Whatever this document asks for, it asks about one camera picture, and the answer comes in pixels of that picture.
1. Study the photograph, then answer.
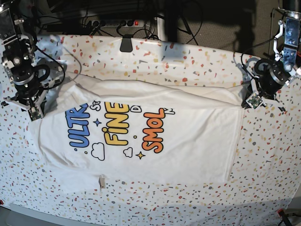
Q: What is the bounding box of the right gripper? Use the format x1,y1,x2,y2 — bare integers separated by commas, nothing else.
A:
1,65,50,114

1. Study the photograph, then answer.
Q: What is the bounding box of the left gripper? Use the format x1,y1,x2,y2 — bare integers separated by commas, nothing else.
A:
241,59,294,110

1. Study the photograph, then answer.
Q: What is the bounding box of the white printed T-shirt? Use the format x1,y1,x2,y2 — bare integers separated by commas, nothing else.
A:
30,76,244,193

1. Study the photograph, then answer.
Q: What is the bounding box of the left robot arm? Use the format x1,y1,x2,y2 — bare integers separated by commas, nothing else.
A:
241,0,301,112

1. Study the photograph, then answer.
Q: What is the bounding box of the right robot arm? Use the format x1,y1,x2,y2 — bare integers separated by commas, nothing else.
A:
0,0,61,121

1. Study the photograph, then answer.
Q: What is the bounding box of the white power strip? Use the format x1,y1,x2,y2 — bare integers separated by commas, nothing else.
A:
91,19,145,28

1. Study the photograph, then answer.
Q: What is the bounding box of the black table clamp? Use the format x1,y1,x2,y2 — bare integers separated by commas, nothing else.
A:
119,34,133,53

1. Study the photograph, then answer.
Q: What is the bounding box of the red clamp at corner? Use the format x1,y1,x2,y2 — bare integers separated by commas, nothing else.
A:
277,209,286,218

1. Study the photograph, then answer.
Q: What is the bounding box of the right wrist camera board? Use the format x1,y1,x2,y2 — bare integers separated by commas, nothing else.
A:
28,106,44,121

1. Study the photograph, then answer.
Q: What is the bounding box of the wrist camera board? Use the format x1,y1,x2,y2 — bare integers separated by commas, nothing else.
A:
28,106,44,121
246,95,263,109

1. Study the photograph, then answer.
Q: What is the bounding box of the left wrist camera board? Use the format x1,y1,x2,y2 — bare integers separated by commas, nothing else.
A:
246,95,263,109

